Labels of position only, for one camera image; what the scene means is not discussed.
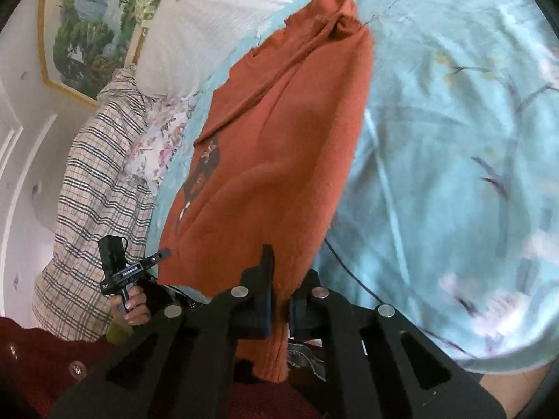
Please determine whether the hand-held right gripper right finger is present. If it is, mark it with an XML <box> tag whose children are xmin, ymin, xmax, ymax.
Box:
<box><xmin>287</xmin><ymin>270</ymin><xmax>508</xmax><ymax>419</ymax></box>

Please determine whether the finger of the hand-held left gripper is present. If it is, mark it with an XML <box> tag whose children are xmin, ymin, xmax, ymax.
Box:
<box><xmin>142</xmin><ymin>247</ymin><xmax>172</xmax><ymax>268</ymax></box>

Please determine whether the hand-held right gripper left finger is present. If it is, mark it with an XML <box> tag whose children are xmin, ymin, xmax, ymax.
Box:
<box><xmin>48</xmin><ymin>243</ymin><xmax>276</xmax><ymax>419</ymax></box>

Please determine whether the orange knitted sweater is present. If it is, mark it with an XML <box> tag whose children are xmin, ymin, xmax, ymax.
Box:
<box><xmin>156</xmin><ymin>0</ymin><xmax>377</xmax><ymax>384</ymax></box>

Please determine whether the person's left hand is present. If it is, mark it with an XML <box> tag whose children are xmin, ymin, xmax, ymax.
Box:
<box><xmin>111</xmin><ymin>285</ymin><xmax>152</xmax><ymax>326</ymax></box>

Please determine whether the blue denim cloth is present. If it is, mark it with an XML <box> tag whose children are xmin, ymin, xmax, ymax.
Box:
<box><xmin>286</xmin><ymin>343</ymin><xmax>328</xmax><ymax>381</ymax></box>

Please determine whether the beige plaid blanket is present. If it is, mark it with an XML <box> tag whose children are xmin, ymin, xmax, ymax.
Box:
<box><xmin>32</xmin><ymin>68</ymin><xmax>163</xmax><ymax>342</ymax></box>

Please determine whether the pink floral pillow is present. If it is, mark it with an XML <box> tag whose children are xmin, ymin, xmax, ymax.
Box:
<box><xmin>124</xmin><ymin>94</ymin><xmax>200</xmax><ymax>186</ymax></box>

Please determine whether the light blue floral bedsheet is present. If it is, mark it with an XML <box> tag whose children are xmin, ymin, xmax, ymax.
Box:
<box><xmin>153</xmin><ymin>0</ymin><xmax>559</xmax><ymax>375</ymax></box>

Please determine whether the black cable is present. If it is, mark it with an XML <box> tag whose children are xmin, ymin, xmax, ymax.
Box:
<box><xmin>322</xmin><ymin>237</ymin><xmax>386</xmax><ymax>305</ymax></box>

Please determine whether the framed landscape wall painting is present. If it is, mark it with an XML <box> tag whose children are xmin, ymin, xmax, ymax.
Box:
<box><xmin>38</xmin><ymin>0</ymin><xmax>175</xmax><ymax>108</ymax></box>

